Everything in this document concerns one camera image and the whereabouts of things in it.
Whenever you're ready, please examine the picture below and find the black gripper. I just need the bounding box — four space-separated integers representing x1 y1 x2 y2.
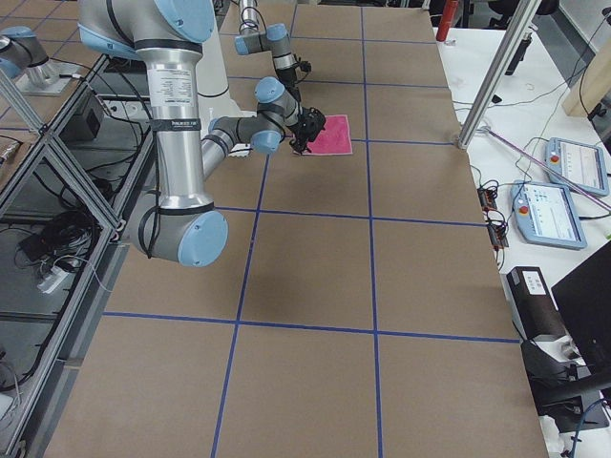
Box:
289 118 317 151
275 67 301 99

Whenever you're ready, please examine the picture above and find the pink towel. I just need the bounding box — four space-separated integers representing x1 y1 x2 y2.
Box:
304 114 352 156

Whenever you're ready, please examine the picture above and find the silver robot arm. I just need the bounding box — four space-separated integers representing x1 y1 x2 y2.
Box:
78 1 326 267
234 1 311 102

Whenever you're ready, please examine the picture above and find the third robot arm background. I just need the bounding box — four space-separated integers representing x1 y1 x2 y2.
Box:
1 26 60 89

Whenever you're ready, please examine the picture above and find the red cylinder bottle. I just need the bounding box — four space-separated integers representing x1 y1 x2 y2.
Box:
435 0 459 42

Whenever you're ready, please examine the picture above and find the near teach pendant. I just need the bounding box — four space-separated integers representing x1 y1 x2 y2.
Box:
511 180 587 250

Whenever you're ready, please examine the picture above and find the teach pendant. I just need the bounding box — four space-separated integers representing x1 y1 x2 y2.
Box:
544 137 610 197
511 180 587 250

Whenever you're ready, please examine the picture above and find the long reacher stick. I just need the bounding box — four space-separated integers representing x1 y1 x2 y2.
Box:
479 127 610 213

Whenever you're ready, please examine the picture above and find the far teach pendant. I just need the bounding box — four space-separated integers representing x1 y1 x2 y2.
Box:
544 137 610 197

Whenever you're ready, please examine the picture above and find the black box with label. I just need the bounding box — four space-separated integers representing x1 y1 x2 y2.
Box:
506 266 567 342

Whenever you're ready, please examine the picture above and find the black monitor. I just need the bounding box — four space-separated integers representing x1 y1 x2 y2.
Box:
552 242 610 371

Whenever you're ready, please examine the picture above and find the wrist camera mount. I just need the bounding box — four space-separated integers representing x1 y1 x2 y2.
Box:
296 60 312 78
302 107 326 142

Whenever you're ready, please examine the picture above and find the aluminium frame post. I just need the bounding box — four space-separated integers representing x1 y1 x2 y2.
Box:
456 0 541 150

